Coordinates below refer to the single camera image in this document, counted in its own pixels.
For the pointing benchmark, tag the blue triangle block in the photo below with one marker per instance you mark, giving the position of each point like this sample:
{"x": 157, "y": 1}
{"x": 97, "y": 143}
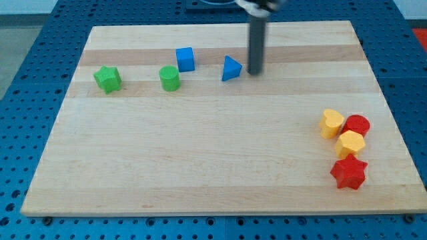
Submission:
{"x": 232, "y": 68}

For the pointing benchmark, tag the yellow heart block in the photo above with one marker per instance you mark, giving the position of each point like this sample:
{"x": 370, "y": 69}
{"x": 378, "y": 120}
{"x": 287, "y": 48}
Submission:
{"x": 330, "y": 123}

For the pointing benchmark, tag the wooden board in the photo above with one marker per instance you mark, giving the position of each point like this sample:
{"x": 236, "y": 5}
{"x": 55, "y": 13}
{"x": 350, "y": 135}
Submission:
{"x": 247, "y": 146}

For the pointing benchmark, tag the green cylinder block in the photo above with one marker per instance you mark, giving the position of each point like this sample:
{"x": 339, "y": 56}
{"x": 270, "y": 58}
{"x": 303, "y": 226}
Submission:
{"x": 169, "y": 77}

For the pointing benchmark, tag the blue cube block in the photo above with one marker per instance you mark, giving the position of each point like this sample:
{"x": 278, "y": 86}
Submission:
{"x": 185, "y": 59}

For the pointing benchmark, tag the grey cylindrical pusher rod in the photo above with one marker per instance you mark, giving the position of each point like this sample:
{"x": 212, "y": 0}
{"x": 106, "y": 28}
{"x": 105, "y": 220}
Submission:
{"x": 256, "y": 42}

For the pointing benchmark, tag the green star block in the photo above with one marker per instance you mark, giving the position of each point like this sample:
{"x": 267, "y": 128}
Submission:
{"x": 108, "y": 79}

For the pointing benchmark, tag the yellow hexagon block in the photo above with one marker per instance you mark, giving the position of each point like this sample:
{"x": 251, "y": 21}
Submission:
{"x": 349, "y": 142}

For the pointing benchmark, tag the red cylinder block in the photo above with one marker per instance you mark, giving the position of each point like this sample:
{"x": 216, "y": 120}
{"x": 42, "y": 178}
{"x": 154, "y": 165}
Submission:
{"x": 356, "y": 123}

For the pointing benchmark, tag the red star block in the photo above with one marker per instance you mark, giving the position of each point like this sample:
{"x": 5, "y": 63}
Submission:
{"x": 349, "y": 172}

